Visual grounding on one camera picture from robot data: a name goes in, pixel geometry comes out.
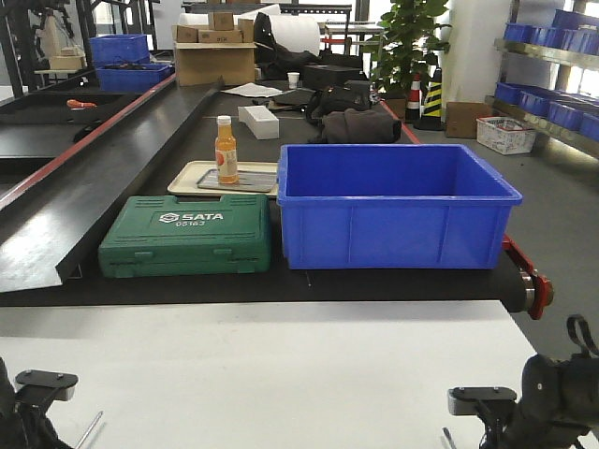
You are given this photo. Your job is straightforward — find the beige plastic tray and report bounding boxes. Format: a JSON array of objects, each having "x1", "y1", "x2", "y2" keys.
[{"x1": 168, "y1": 161, "x2": 278, "y2": 197}]

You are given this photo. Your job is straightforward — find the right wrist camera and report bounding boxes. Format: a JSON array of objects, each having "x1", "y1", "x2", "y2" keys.
[{"x1": 447, "y1": 386, "x2": 517, "y2": 416}]

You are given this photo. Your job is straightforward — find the white paper cup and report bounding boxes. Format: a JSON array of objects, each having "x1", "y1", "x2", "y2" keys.
[{"x1": 287, "y1": 72, "x2": 300, "y2": 89}]

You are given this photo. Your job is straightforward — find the blue crate on left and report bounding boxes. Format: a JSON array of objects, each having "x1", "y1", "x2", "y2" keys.
[{"x1": 95, "y1": 64, "x2": 174, "y2": 94}]

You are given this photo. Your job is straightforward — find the orange juice bottle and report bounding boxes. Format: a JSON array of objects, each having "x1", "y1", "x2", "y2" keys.
[{"x1": 214, "y1": 115, "x2": 239, "y2": 184}]

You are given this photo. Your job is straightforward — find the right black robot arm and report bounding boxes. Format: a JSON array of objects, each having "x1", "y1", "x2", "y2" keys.
[{"x1": 479, "y1": 314, "x2": 598, "y2": 448}]

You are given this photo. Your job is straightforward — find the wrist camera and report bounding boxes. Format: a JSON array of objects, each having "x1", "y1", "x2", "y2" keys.
[
  {"x1": 447, "y1": 386, "x2": 517, "y2": 416},
  {"x1": 15, "y1": 369, "x2": 79, "y2": 401}
]

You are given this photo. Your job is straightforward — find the dark grey cloth bundle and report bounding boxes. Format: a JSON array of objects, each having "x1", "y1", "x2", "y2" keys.
[{"x1": 308, "y1": 109, "x2": 402, "y2": 144}]

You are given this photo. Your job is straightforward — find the large blue plastic bin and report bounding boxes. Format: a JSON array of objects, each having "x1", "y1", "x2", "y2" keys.
[{"x1": 277, "y1": 144, "x2": 522, "y2": 269}]

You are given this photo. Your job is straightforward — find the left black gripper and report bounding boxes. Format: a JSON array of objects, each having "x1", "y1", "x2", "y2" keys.
[{"x1": 1, "y1": 359, "x2": 69, "y2": 448}]

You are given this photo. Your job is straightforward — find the small metal tray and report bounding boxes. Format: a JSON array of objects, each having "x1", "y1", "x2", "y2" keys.
[{"x1": 197, "y1": 168, "x2": 277, "y2": 194}]

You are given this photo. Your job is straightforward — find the green potted plant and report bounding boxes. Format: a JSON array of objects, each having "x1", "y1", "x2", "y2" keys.
[{"x1": 371, "y1": 0, "x2": 451, "y2": 95}]

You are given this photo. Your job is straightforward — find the green SATA tool case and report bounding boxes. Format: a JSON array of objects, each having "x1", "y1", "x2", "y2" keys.
[{"x1": 98, "y1": 195, "x2": 271, "y2": 278}]

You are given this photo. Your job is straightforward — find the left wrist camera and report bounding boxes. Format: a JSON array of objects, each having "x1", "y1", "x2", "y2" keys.
[{"x1": 15, "y1": 369, "x2": 79, "y2": 401}]

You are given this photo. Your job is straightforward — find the black bag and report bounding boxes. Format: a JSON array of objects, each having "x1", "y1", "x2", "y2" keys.
[{"x1": 305, "y1": 86, "x2": 371, "y2": 125}]

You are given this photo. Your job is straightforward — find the red conveyor end bracket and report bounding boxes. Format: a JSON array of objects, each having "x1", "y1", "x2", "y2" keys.
[{"x1": 502, "y1": 234, "x2": 555, "y2": 320}]

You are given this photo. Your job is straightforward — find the green black screwdriver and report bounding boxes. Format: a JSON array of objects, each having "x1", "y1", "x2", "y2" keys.
[
  {"x1": 74, "y1": 411, "x2": 104, "y2": 449},
  {"x1": 442, "y1": 427, "x2": 457, "y2": 449}
]

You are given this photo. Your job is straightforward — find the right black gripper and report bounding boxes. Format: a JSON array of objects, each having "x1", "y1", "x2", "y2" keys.
[{"x1": 481, "y1": 355, "x2": 576, "y2": 448}]

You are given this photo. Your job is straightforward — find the white patterned basket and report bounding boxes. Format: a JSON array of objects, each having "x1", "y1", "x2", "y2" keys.
[{"x1": 476, "y1": 117, "x2": 537, "y2": 155}]

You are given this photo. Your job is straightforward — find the yellow black traffic cone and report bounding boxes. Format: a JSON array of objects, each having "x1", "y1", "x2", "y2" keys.
[{"x1": 414, "y1": 67, "x2": 444, "y2": 131}]

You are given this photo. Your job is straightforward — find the white foam block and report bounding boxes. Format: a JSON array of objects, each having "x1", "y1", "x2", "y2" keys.
[{"x1": 238, "y1": 106, "x2": 280, "y2": 140}]

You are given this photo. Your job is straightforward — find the large cardboard box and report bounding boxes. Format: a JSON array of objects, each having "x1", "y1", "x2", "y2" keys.
[{"x1": 175, "y1": 43, "x2": 256, "y2": 86}]

